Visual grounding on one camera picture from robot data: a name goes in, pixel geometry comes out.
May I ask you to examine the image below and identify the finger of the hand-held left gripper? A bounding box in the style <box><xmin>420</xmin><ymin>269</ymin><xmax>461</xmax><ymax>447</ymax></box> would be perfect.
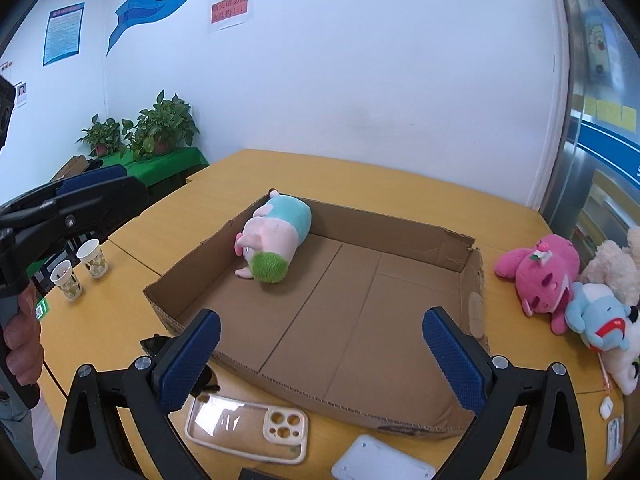
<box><xmin>10</xmin><ymin>176</ymin><xmax>152</xmax><ymax>257</ymax></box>
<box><xmin>0</xmin><ymin>164</ymin><xmax>129</xmax><ymax>222</ymax></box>

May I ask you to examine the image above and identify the light blue plush toy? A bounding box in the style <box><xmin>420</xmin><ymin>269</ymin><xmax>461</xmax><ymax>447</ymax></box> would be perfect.
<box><xmin>565</xmin><ymin>282</ymin><xmax>633</xmax><ymax>353</ymax></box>

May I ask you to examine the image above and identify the green tablecloth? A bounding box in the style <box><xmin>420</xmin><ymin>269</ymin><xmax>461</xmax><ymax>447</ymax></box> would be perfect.
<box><xmin>97</xmin><ymin>146</ymin><xmax>210</xmax><ymax>196</ymax></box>

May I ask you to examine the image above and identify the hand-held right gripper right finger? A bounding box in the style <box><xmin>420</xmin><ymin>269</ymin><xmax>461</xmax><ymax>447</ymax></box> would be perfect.
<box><xmin>422</xmin><ymin>306</ymin><xmax>588</xmax><ymax>480</ymax></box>

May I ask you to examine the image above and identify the red wall sign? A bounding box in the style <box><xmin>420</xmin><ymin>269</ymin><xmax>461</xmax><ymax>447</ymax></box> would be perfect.
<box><xmin>207</xmin><ymin>0</ymin><xmax>252</xmax><ymax>33</ymax></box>

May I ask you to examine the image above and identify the clear phone case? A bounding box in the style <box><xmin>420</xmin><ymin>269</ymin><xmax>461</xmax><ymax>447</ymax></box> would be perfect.
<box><xmin>184</xmin><ymin>392</ymin><xmax>309</xmax><ymax>465</ymax></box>

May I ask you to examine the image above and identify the cardboard box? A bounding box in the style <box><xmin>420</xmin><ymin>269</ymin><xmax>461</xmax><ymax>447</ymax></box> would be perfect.
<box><xmin>37</xmin><ymin>149</ymin><xmax>631</xmax><ymax>480</ymax></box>
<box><xmin>143</xmin><ymin>194</ymin><xmax>492</xmax><ymax>441</ymax></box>

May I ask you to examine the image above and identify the patterned paper cup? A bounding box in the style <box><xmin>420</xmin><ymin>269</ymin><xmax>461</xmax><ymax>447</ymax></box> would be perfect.
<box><xmin>76</xmin><ymin>239</ymin><xmax>108</xmax><ymax>279</ymax></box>
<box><xmin>50</xmin><ymin>260</ymin><xmax>83</xmax><ymax>302</ymax></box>

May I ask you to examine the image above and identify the white plush toy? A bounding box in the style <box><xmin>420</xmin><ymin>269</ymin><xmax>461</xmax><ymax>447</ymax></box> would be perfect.
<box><xmin>600</xmin><ymin>305</ymin><xmax>640</xmax><ymax>396</ymax></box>

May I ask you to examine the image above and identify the glass partition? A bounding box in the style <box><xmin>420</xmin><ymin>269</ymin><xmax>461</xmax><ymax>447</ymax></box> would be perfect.
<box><xmin>550</xmin><ymin>0</ymin><xmax>640</xmax><ymax>261</ymax></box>

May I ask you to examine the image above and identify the blue ribbon wall decal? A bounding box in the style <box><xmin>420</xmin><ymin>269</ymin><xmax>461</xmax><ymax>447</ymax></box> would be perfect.
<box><xmin>106</xmin><ymin>0</ymin><xmax>493</xmax><ymax>56</ymax></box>

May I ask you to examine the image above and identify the person's left hand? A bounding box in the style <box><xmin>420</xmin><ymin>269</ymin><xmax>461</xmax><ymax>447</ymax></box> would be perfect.
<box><xmin>4</xmin><ymin>290</ymin><xmax>45</xmax><ymax>387</ymax></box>

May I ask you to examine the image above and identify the white flat device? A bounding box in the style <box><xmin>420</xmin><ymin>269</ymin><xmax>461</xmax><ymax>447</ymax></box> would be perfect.
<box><xmin>331</xmin><ymin>434</ymin><xmax>437</xmax><ymax>480</ymax></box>

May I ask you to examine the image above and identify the bear poster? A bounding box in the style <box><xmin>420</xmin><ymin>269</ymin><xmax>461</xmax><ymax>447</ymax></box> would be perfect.
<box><xmin>582</xmin><ymin>12</ymin><xmax>613</xmax><ymax>86</ymax></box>

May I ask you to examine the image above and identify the person's grey clothing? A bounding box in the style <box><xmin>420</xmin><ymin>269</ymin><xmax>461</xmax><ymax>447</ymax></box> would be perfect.
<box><xmin>0</xmin><ymin>400</ymin><xmax>43</xmax><ymax>466</ymax></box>

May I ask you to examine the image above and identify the small potted plant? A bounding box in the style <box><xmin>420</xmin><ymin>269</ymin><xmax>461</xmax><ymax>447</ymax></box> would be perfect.
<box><xmin>77</xmin><ymin>114</ymin><xmax>126</xmax><ymax>158</ymax></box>

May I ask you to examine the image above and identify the blue wall notice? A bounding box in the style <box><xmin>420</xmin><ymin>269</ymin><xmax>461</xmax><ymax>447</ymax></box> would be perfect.
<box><xmin>42</xmin><ymin>2</ymin><xmax>85</xmax><ymax>67</ymax></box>

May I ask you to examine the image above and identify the blue band decal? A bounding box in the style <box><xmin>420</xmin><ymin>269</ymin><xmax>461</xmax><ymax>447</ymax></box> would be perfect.
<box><xmin>575</xmin><ymin>112</ymin><xmax>640</xmax><ymax>183</ymax></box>

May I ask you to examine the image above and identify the pink green-haired plush toy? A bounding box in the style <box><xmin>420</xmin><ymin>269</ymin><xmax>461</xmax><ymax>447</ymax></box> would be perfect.
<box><xmin>234</xmin><ymin>189</ymin><xmax>313</xmax><ymax>282</ymax></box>

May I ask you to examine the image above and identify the small white packet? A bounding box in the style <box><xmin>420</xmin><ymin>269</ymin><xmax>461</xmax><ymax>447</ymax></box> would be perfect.
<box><xmin>606</xmin><ymin>417</ymin><xmax>625</xmax><ymax>466</ymax></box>

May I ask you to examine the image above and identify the brown carton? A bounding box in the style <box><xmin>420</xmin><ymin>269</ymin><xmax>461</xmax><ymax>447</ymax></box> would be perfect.
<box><xmin>50</xmin><ymin>155</ymin><xmax>88</xmax><ymax>181</ymax></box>

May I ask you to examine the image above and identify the large potted plant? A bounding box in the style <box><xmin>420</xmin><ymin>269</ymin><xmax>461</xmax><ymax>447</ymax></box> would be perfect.
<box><xmin>122</xmin><ymin>89</ymin><xmax>200</xmax><ymax>161</ymax></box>

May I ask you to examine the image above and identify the beige plush toy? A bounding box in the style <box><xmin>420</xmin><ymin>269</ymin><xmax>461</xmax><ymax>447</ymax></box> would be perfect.
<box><xmin>580</xmin><ymin>225</ymin><xmax>640</xmax><ymax>306</ymax></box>

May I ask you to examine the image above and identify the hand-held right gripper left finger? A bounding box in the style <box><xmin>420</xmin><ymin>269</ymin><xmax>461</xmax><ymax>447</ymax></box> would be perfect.
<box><xmin>55</xmin><ymin>308</ymin><xmax>222</xmax><ymax>480</ymax></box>

